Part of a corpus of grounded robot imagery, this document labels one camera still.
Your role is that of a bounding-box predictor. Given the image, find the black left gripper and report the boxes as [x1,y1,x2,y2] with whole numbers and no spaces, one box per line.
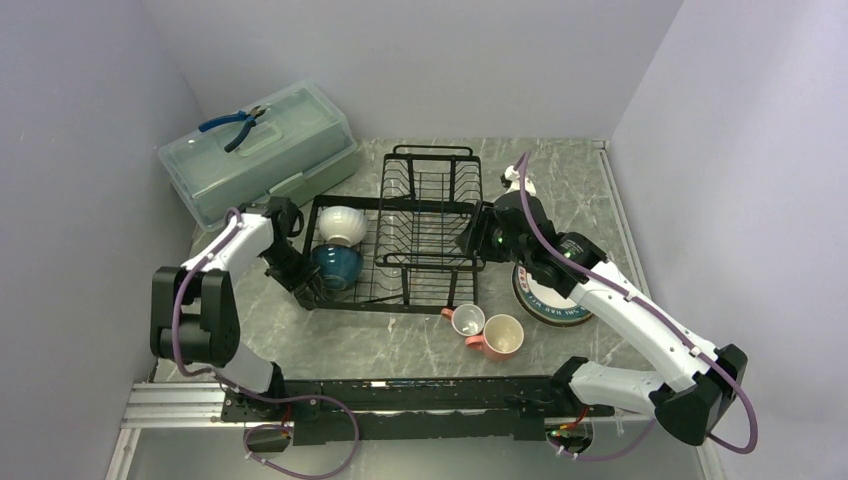
[262,241,324,306]

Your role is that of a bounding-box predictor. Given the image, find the dark blue tan bowl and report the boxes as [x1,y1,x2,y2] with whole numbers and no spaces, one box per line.
[310,244,364,292]

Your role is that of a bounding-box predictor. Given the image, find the black wire dish rack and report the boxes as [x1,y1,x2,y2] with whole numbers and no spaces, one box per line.
[298,145,485,314]

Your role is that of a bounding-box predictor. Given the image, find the white ceramic bowl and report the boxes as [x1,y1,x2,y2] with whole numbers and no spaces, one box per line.
[318,206,368,247]

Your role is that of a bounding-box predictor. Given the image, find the small pink mug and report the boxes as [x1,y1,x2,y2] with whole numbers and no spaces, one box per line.
[441,304,486,337]

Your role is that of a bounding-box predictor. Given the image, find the large pink mug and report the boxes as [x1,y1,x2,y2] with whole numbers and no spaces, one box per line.
[465,314,525,361]

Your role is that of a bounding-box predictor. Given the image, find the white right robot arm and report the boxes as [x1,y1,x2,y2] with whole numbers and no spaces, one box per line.
[456,191,757,453]

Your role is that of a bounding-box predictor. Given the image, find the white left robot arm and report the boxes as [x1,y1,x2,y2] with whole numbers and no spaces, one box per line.
[150,197,322,420]

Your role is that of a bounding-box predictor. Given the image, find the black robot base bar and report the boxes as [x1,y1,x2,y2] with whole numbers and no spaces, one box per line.
[221,375,614,446]

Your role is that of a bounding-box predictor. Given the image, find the clear plastic storage box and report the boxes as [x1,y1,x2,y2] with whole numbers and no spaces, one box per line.
[157,81,356,231]

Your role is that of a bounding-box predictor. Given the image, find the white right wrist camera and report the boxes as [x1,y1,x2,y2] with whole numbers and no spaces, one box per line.
[500,166,537,197]

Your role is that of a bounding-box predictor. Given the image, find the blue handled pliers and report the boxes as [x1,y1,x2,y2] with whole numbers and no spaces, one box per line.
[198,105,270,154]

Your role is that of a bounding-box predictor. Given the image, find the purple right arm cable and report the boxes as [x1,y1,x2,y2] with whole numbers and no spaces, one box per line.
[515,152,759,464]

